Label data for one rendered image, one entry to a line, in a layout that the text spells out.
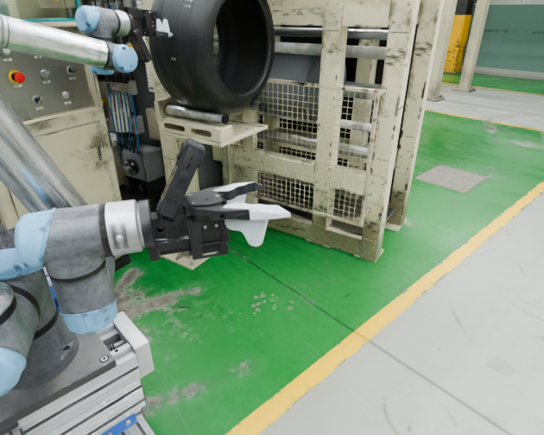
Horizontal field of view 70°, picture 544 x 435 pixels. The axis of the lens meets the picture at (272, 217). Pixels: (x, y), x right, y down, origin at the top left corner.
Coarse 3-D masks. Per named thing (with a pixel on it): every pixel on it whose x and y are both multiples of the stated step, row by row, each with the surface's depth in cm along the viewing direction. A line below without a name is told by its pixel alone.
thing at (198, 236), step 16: (192, 192) 59; (208, 192) 59; (144, 208) 53; (192, 208) 54; (144, 224) 53; (160, 224) 55; (176, 224) 55; (192, 224) 54; (208, 224) 55; (224, 224) 56; (144, 240) 53; (160, 240) 56; (176, 240) 56; (192, 240) 55; (208, 240) 56; (224, 240) 57; (208, 256) 57
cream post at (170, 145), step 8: (144, 0) 173; (152, 0) 170; (144, 8) 175; (152, 64) 186; (152, 72) 188; (160, 88) 189; (160, 96) 191; (168, 96) 188; (160, 128) 200; (168, 136) 199; (168, 144) 202; (176, 144) 198; (168, 152) 204; (176, 152) 201; (168, 160) 206; (176, 160) 203; (168, 168) 209; (168, 176) 212; (192, 184) 215; (192, 256) 231
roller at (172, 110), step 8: (168, 104) 182; (168, 112) 182; (176, 112) 179; (184, 112) 176; (192, 112) 174; (200, 112) 171; (208, 112) 170; (216, 112) 168; (208, 120) 170; (216, 120) 168; (224, 120) 166
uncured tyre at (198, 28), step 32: (160, 0) 149; (224, 0) 147; (256, 0) 165; (192, 32) 143; (224, 32) 192; (256, 32) 188; (160, 64) 156; (192, 64) 148; (224, 64) 197; (256, 64) 193; (192, 96) 161; (224, 96) 162; (256, 96) 182
